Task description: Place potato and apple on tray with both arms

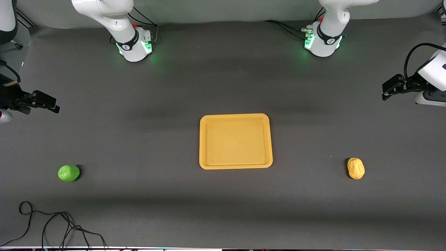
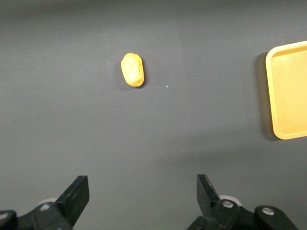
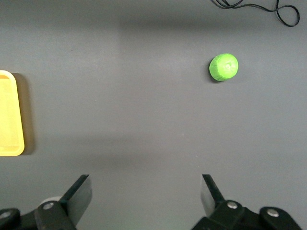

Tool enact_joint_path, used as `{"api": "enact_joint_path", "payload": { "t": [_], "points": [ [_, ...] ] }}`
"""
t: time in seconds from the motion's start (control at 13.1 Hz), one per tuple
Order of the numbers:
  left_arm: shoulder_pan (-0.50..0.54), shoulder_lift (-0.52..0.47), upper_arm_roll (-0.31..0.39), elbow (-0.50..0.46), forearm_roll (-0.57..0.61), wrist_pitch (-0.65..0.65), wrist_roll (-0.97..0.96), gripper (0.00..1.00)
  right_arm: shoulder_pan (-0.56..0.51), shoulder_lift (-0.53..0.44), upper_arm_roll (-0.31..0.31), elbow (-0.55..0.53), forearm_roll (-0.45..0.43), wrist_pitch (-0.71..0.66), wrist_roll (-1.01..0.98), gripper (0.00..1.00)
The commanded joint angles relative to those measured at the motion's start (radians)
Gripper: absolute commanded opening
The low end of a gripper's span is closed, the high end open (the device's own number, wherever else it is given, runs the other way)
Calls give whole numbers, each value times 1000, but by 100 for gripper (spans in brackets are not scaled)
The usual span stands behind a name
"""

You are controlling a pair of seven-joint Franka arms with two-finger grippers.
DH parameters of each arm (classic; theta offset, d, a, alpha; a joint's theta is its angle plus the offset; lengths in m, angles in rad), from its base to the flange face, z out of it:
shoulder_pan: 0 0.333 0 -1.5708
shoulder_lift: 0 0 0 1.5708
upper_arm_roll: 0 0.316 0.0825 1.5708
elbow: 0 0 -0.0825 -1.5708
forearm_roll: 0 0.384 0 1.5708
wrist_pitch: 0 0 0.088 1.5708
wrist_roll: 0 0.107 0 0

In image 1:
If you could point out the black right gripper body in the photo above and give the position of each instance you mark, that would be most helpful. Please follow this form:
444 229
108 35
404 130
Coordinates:
10 94

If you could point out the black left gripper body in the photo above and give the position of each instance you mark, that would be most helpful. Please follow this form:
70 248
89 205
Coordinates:
412 84

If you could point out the yellow-brown potato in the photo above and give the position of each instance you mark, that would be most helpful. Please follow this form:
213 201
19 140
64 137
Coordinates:
355 168

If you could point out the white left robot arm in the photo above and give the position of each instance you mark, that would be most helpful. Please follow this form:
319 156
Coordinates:
327 38

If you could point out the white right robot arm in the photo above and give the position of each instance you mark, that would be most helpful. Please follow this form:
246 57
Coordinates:
118 24

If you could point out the yellow rectangular plastic tray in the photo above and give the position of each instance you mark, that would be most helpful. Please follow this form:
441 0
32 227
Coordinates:
236 143

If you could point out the dark grey table mat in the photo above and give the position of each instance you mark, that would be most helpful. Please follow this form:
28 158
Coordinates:
223 76

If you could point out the black frame bar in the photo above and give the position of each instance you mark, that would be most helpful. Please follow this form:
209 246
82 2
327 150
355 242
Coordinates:
440 13
26 19

